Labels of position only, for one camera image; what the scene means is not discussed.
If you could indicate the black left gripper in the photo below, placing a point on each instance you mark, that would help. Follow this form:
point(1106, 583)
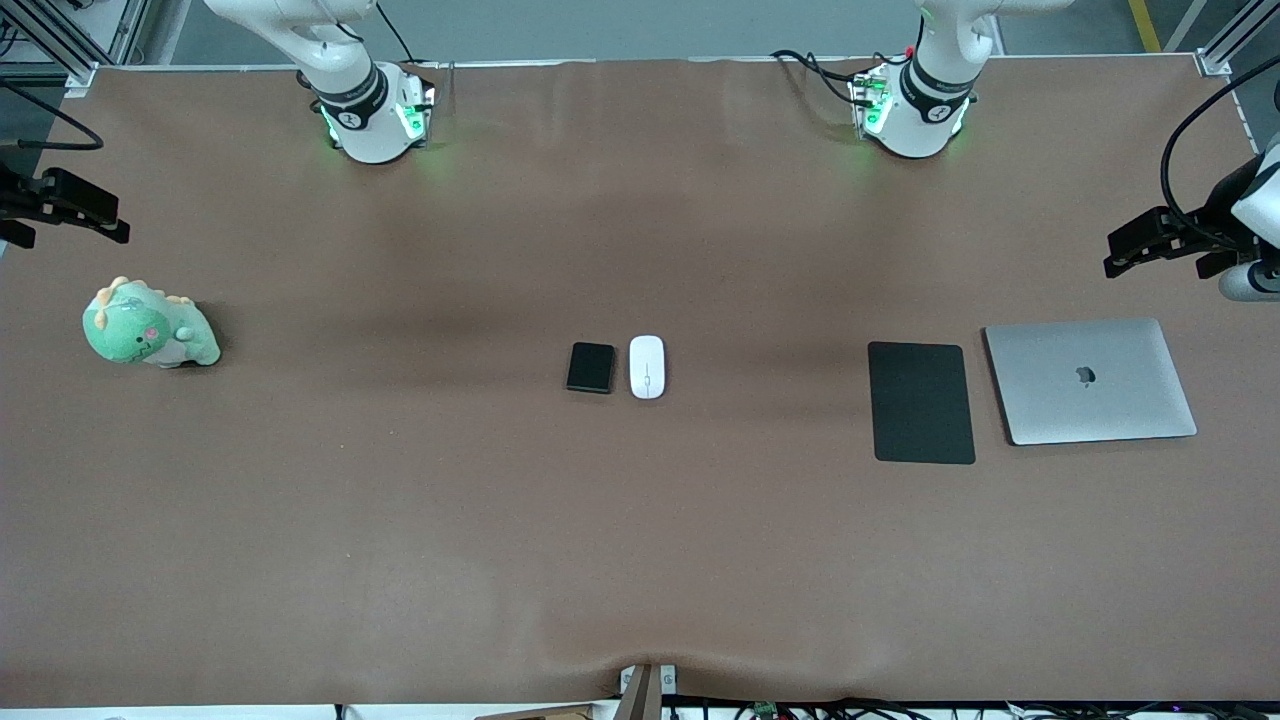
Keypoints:
point(1204, 227)

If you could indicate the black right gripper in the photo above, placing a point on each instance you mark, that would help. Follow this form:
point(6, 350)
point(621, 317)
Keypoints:
point(22, 196)

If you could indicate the white computer mouse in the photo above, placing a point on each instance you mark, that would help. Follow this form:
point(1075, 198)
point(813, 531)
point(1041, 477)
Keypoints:
point(647, 367)

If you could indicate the black phone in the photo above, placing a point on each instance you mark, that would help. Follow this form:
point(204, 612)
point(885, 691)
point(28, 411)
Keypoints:
point(590, 367)

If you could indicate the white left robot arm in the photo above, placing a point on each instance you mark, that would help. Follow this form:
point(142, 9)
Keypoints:
point(920, 140)

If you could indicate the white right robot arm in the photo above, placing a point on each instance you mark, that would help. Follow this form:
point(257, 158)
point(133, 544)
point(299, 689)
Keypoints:
point(375, 145)

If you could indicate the black mouse pad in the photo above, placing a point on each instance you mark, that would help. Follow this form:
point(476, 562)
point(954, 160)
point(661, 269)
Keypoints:
point(920, 400)

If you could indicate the green plush dinosaur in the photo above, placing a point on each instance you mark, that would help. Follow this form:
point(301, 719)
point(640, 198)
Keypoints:
point(130, 335)

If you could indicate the silver laptop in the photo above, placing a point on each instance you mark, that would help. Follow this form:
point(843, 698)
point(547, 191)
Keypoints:
point(1090, 410)

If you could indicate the brown table cover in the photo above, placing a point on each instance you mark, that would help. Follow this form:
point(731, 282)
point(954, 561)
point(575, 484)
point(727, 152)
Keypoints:
point(400, 500)

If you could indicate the green connector board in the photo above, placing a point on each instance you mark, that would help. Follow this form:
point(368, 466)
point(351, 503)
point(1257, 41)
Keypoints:
point(766, 711)

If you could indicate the brown wooden board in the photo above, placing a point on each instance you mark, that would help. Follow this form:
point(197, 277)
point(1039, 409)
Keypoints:
point(550, 714)

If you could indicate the aluminium frame post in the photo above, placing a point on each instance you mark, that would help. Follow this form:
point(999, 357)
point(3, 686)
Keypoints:
point(75, 65)
point(1215, 62)

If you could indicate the metal bracket post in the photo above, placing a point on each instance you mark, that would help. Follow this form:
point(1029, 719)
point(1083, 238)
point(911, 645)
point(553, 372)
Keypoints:
point(640, 695)

